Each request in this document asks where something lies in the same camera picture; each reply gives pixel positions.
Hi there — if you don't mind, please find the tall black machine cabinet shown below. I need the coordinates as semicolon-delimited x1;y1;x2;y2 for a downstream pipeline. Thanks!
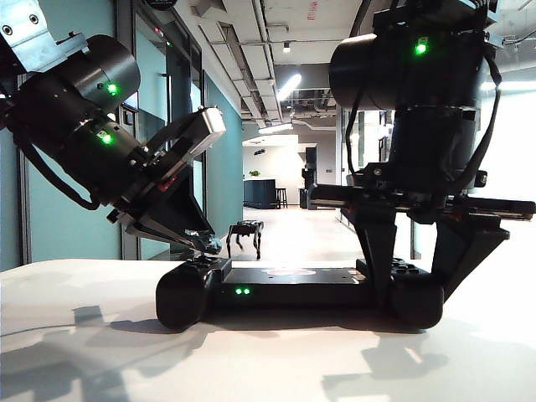
298;146;319;210

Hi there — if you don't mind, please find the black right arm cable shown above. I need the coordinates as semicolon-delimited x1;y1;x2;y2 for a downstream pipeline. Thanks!
344;94;366;177
462;53;504;196

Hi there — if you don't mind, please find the black quadruped robot dog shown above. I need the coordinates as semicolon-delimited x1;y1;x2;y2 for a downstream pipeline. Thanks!
225;220;265;260

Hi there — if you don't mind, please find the long vertical door handle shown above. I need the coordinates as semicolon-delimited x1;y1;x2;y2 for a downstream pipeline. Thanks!
160;73;173;139

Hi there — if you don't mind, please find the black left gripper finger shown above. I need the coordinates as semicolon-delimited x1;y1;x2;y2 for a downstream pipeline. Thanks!
142;175;221;255
123;218;204;253

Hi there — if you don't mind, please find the dark blue counter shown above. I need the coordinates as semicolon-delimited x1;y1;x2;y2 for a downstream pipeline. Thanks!
242;178;280;209

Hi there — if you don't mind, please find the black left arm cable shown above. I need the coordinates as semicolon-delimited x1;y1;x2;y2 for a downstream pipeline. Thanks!
15;136;102;211

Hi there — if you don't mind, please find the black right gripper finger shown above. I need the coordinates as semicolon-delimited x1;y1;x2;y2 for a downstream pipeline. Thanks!
430;219;511;303
353;209;399;309

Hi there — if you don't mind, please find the black remote control with joysticks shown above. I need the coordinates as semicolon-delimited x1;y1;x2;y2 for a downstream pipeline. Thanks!
155;255;445;334

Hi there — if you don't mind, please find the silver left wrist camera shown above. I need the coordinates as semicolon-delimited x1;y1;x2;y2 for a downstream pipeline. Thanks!
144;106;228;168

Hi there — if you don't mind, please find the long ceiling tube light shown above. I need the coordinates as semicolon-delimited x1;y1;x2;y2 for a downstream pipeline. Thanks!
276;74;302;102
257;122;294;136

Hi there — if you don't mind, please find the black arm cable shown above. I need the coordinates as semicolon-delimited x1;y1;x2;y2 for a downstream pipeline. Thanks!
15;136;102;211
462;53;504;196
344;94;366;177

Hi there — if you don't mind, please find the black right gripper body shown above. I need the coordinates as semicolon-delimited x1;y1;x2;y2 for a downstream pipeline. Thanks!
307;164;536;230

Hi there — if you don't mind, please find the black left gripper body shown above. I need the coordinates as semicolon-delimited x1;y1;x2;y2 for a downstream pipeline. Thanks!
106;142;200;238

